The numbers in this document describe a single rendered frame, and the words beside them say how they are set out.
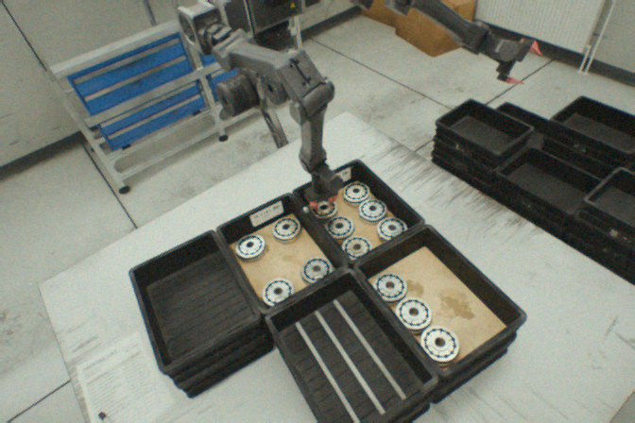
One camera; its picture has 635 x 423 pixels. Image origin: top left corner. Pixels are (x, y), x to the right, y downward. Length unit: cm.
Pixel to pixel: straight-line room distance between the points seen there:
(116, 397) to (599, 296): 157
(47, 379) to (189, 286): 132
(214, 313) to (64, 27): 276
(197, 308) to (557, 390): 110
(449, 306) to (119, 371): 107
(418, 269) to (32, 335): 217
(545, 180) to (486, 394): 135
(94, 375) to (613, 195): 221
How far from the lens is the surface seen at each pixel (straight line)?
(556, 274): 165
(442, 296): 134
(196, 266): 151
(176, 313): 144
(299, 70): 96
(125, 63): 293
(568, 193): 241
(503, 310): 130
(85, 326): 174
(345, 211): 154
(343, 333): 127
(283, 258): 143
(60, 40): 373
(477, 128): 250
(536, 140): 286
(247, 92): 210
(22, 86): 380
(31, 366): 275
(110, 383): 158
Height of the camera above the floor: 198
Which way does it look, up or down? 48 degrees down
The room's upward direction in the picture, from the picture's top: 9 degrees counter-clockwise
